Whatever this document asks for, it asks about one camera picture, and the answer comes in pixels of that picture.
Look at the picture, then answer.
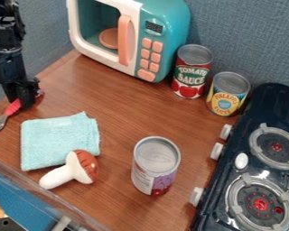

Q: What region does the light blue cloth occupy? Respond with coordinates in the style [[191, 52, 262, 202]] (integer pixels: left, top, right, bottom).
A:
[[19, 111, 103, 172]]

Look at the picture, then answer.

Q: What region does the red tomato can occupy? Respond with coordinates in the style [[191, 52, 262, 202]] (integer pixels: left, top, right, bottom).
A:
[[170, 43, 215, 100]]

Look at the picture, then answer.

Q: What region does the red spoon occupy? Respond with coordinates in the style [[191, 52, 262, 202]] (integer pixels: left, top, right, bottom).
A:
[[0, 92, 45, 134]]

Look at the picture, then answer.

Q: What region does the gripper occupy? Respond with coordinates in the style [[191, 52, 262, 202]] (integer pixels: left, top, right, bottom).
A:
[[0, 48, 42, 110]]

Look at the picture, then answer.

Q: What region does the toy mushroom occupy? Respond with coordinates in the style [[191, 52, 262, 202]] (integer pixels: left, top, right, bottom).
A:
[[38, 149, 100, 190]]

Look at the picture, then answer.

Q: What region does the yellow pineapple can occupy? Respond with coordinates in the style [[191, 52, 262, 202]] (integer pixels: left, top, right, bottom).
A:
[[204, 71, 252, 117]]

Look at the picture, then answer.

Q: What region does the toy microwave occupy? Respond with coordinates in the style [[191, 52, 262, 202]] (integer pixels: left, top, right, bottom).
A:
[[64, 0, 192, 84]]

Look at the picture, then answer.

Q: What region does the purple label can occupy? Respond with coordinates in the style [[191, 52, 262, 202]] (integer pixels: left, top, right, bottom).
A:
[[129, 135, 182, 197]]

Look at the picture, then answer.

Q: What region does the toy stove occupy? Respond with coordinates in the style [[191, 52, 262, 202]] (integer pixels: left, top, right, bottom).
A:
[[189, 82, 289, 231]]

